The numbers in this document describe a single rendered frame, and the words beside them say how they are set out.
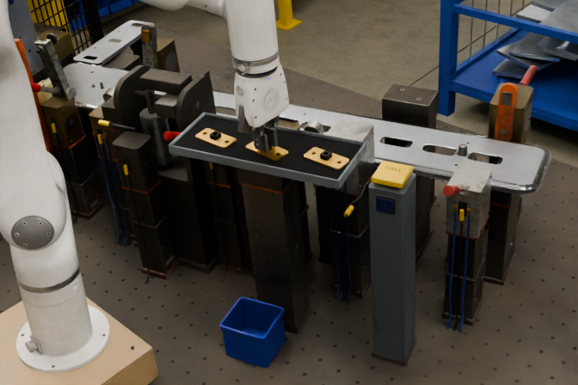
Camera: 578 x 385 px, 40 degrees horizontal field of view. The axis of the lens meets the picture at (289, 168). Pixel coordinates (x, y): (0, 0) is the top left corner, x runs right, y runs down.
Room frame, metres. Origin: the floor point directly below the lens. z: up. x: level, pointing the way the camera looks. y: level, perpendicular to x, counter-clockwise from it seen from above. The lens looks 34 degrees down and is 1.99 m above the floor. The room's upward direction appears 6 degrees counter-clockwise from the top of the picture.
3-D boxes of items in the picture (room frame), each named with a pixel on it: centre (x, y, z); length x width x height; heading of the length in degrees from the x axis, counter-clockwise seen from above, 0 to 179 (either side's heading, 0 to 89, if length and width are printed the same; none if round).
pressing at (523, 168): (1.73, 0.06, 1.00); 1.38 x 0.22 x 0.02; 61
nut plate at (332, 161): (1.26, -0.07, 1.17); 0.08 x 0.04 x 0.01; 48
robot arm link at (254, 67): (1.31, 0.04, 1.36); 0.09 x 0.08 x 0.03; 135
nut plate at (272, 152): (1.31, 0.04, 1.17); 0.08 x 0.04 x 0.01; 45
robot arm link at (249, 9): (1.32, 0.04, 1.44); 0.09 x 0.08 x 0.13; 14
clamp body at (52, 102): (1.80, 0.57, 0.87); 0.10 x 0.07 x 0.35; 151
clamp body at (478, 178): (1.29, -0.35, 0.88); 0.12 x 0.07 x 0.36; 151
